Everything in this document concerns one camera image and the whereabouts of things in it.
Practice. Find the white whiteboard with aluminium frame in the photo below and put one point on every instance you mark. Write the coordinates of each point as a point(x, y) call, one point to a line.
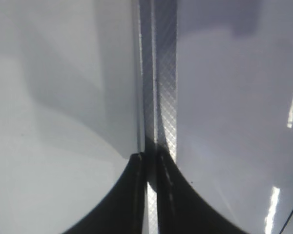
point(217, 83)

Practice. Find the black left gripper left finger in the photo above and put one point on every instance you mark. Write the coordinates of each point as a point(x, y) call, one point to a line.
point(121, 211)

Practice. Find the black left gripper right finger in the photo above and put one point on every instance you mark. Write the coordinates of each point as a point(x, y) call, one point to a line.
point(180, 209)

